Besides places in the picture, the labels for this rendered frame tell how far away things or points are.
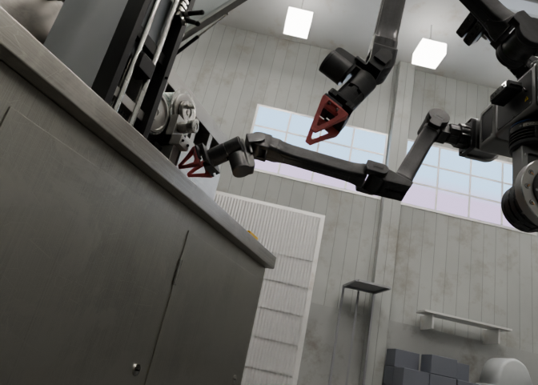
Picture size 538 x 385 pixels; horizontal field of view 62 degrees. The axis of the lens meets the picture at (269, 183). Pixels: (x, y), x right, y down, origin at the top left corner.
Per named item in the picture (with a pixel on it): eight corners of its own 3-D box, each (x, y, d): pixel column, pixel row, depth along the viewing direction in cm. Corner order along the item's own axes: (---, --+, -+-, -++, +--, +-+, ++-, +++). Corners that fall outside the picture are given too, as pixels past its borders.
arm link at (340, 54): (395, 54, 99) (383, 77, 107) (355, 24, 101) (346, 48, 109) (364, 86, 95) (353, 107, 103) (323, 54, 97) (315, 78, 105)
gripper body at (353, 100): (327, 92, 94) (347, 70, 96) (317, 115, 103) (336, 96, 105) (351, 110, 92) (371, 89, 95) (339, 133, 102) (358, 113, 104)
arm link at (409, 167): (398, 212, 137) (411, 193, 129) (359, 190, 140) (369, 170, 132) (440, 134, 164) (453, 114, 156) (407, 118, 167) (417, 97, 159)
